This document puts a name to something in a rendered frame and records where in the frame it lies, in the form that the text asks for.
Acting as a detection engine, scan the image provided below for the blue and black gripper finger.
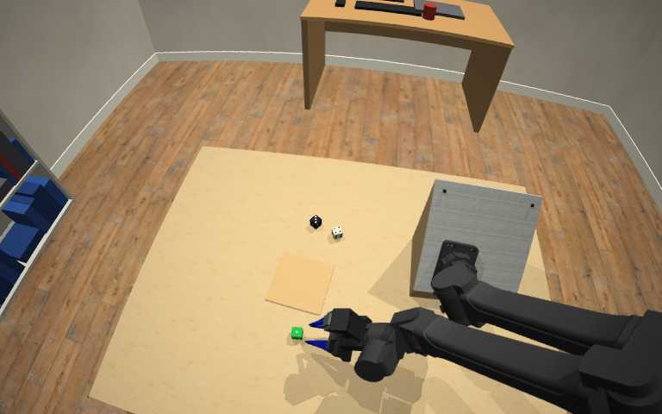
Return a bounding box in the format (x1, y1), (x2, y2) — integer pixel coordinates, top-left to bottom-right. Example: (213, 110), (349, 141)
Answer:
(305, 340), (328, 351)
(309, 318), (324, 329)

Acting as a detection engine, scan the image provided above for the tan flat mat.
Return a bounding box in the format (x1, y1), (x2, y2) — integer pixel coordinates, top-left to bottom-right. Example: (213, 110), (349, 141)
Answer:
(265, 252), (334, 316)

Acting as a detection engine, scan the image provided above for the white die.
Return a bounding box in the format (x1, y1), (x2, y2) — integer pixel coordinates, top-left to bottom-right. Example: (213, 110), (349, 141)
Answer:
(332, 226), (343, 239)

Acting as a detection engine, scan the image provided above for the black die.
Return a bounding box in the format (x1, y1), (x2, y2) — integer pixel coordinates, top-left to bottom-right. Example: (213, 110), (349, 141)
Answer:
(309, 215), (322, 229)

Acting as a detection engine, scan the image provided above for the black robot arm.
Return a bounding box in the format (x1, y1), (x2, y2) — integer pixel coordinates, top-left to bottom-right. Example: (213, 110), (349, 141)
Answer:
(322, 240), (662, 414)

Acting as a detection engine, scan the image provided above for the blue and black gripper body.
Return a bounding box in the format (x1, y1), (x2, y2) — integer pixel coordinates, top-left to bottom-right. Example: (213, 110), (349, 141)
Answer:
(327, 323), (371, 362)

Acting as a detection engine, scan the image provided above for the green die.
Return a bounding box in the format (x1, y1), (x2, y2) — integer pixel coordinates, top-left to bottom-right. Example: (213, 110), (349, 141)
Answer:
(291, 327), (303, 340)

